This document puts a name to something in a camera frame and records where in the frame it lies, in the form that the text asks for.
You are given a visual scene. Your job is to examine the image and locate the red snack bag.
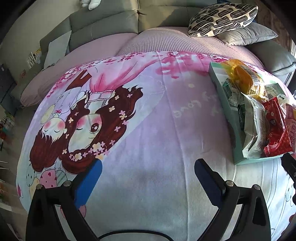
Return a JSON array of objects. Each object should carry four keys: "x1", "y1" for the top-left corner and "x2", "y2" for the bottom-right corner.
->
[{"x1": 263, "y1": 97, "x2": 292, "y2": 157}]

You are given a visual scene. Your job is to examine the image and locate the green-edged cracker packet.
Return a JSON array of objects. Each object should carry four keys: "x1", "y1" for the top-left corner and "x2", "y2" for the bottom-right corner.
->
[{"x1": 242, "y1": 94, "x2": 267, "y2": 159}]

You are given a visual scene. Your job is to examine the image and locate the yellow orange snack bag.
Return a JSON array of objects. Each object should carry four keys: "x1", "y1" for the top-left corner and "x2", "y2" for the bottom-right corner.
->
[{"x1": 220, "y1": 59, "x2": 268, "y2": 103}]

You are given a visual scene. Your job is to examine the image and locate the pink snack bag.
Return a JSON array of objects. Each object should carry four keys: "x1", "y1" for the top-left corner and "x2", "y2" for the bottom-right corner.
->
[{"x1": 285, "y1": 104, "x2": 296, "y2": 153}]

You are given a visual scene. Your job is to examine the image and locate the mint green tray box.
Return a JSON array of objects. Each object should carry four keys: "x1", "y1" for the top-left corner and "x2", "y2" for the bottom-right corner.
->
[{"x1": 209, "y1": 62, "x2": 294, "y2": 165}]

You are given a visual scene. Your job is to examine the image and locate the green boxed snack packet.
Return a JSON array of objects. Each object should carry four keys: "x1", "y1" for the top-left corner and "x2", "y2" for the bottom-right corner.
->
[{"x1": 237, "y1": 103, "x2": 246, "y2": 131}]

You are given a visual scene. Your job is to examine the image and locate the small green white packet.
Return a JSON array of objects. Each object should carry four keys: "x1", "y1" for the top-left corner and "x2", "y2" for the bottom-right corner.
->
[{"x1": 222, "y1": 78, "x2": 244, "y2": 108}]

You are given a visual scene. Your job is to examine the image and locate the pink cartoon blanket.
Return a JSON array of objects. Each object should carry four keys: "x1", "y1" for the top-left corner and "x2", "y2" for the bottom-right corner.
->
[{"x1": 16, "y1": 51, "x2": 295, "y2": 240}]

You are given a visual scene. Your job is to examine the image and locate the grey pillow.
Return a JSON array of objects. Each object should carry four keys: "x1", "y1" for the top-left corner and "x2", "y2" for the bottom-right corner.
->
[{"x1": 216, "y1": 23, "x2": 278, "y2": 46}]

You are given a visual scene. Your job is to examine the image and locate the patterned beige curtain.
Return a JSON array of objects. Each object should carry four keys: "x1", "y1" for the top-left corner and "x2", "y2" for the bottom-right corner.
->
[{"x1": 254, "y1": 0, "x2": 295, "y2": 57}]

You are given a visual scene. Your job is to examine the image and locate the pink sofa seat cover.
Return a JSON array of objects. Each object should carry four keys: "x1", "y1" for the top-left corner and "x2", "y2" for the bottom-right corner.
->
[{"x1": 11, "y1": 27, "x2": 263, "y2": 106}]

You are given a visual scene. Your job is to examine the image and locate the black cream patterned pillow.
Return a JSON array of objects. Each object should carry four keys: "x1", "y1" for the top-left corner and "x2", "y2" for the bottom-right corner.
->
[{"x1": 188, "y1": 3, "x2": 258, "y2": 37}]

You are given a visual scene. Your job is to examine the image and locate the grey sofa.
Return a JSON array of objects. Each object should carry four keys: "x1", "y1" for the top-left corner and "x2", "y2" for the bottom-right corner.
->
[{"x1": 10, "y1": 1, "x2": 295, "y2": 105}]

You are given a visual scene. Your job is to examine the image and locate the grey white plush dog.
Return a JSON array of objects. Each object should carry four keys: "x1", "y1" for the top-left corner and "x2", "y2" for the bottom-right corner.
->
[{"x1": 79, "y1": 0, "x2": 101, "y2": 11}]

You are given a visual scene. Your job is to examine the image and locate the magazines by wall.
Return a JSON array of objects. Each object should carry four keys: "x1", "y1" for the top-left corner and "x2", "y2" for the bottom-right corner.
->
[{"x1": 21, "y1": 48, "x2": 42, "y2": 78}]

